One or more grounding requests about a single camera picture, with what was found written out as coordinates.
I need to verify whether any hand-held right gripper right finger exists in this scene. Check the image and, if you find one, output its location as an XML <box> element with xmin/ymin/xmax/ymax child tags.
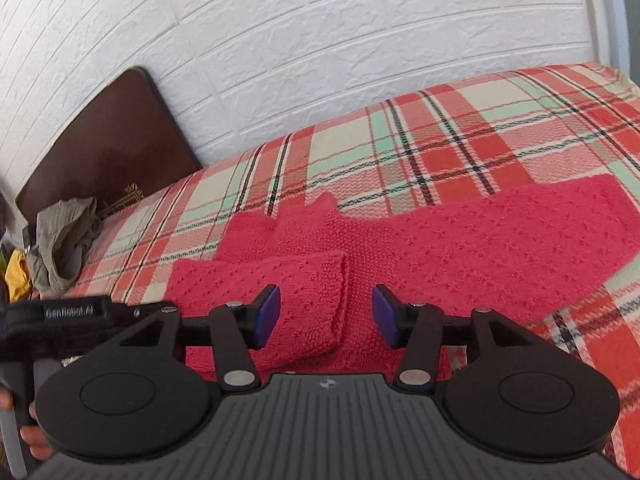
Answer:
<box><xmin>371</xmin><ymin>283</ymin><xmax>551</xmax><ymax>393</ymax></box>

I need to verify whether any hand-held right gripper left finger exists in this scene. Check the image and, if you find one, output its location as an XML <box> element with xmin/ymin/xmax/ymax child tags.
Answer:
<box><xmin>117</xmin><ymin>284</ymin><xmax>282</xmax><ymax>395</ymax></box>

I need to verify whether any red knitted sweater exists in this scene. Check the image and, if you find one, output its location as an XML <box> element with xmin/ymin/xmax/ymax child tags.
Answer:
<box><xmin>164</xmin><ymin>174</ymin><xmax>640</xmax><ymax>386</ymax></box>

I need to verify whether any person's left hand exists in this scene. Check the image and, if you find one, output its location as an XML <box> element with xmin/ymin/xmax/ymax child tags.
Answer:
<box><xmin>0</xmin><ymin>389</ymin><xmax>53</xmax><ymax>462</ymax></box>

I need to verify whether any yellow garment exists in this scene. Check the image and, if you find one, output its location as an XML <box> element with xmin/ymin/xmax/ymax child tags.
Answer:
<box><xmin>4</xmin><ymin>249</ymin><xmax>33</xmax><ymax>303</ymax></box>

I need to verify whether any olive knitted garment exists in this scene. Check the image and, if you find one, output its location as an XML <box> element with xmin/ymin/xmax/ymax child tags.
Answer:
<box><xmin>25</xmin><ymin>196</ymin><xmax>101</xmax><ymax>295</ymax></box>

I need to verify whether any red plaid blanket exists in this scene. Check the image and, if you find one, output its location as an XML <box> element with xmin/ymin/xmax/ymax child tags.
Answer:
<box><xmin>60</xmin><ymin>62</ymin><xmax>640</xmax><ymax>471</ymax></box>

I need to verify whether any brown wooden headboard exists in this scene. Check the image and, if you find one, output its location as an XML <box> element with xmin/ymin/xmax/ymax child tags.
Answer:
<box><xmin>15</xmin><ymin>66</ymin><xmax>203</xmax><ymax>221</ymax></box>

